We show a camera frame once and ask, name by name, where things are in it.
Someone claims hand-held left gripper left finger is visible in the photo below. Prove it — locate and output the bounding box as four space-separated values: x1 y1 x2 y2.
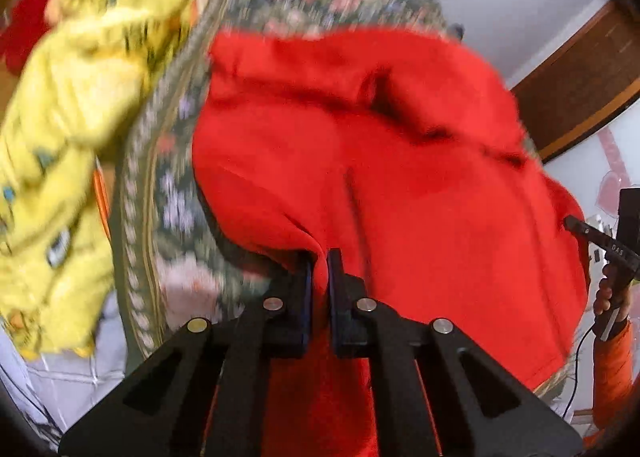
57 249 316 457

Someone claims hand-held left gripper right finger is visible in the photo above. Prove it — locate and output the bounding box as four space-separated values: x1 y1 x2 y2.
326 248 586 457

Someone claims red zip jacket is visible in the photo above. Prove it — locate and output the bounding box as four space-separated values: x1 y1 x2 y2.
192 27 592 457

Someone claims person's right forearm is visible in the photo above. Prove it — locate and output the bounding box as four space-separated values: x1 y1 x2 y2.
582 318 637 449

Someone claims person's right hand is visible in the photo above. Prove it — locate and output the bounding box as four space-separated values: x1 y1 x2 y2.
592 262 632 324

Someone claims wooden door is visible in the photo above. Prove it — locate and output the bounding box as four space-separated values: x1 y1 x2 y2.
507 0 640 164

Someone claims floral bedspread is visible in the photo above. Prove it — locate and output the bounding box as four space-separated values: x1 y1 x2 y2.
107 0 573 405

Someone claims white checked sheet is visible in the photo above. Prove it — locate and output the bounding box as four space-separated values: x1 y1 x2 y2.
0 287 128 440

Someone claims yellow printed blanket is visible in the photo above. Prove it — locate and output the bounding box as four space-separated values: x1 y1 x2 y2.
0 0 222 363

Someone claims red cloth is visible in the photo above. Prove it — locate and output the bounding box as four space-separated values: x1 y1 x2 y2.
0 0 69 76

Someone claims thin black cable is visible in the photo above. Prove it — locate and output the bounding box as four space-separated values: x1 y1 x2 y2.
556 324 599 422

